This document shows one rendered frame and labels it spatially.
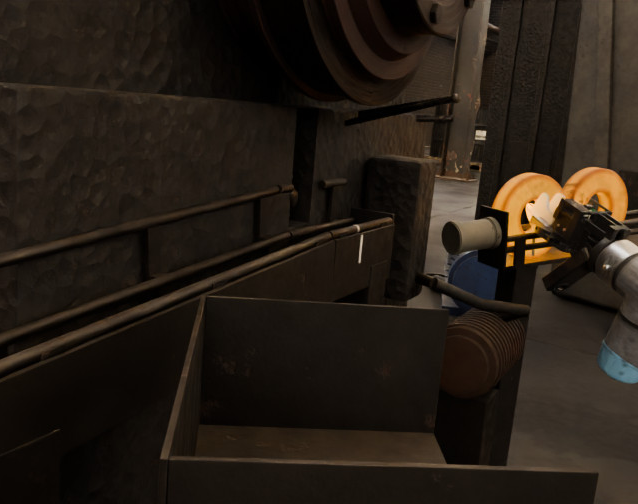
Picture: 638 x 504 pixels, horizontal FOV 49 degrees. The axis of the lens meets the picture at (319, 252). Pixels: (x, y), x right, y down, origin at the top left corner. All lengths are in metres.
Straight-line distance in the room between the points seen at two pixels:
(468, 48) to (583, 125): 6.33
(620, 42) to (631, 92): 0.24
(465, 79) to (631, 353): 8.82
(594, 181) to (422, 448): 0.92
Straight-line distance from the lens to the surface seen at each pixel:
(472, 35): 9.92
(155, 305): 0.66
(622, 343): 1.18
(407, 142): 1.36
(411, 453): 0.60
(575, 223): 1.23
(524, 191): 1.32
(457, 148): 9.88
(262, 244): 0.89
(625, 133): 3.61
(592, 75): 3.69
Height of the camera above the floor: 0.88
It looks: 12 degrees down
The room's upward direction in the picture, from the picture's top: 5 degrees clockwise
